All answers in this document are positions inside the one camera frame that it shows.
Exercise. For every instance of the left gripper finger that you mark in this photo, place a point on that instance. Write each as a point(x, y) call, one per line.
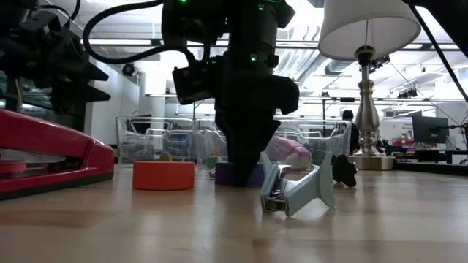
point(77, 96)
point(84, 73)

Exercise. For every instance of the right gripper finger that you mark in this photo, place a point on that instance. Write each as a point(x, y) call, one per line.
point(245, 146)

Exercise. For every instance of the dark purple tape roll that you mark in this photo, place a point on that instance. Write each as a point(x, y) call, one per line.
point(223, 175)

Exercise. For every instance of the pink stapler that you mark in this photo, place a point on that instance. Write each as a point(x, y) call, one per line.
point(289, 146)

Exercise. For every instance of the light blue staple remover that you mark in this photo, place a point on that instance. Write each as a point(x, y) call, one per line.
point(309, 191)

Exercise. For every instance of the orange tape roll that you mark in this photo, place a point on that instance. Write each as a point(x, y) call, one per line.
point(164, 177)

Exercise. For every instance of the black binder clip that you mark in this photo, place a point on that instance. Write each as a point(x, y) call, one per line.
point(343, 171)

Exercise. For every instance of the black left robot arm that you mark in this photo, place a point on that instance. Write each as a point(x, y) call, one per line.
point(22, 18)

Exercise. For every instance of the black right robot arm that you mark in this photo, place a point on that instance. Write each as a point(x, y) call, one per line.
point(252, 25)

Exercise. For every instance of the red stapler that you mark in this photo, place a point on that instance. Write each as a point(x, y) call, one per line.
point(44, 135)

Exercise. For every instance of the black ceiling spotlight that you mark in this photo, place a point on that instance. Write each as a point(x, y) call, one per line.
point(128, 69)

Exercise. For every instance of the person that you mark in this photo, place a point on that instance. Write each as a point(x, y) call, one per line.
point(352, 135)

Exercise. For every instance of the white shade table lamp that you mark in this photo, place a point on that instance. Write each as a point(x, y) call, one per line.
point(365, 29)

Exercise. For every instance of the stacked coloured boxes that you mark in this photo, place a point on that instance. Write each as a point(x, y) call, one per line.
point(402, 142)

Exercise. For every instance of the black computer monitor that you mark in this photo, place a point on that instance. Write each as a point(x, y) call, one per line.
point(429, 129)

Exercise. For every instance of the black background desk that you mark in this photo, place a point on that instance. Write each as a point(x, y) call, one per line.
point(438, 155)

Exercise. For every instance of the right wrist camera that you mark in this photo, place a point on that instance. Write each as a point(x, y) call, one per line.
point(192, 85)

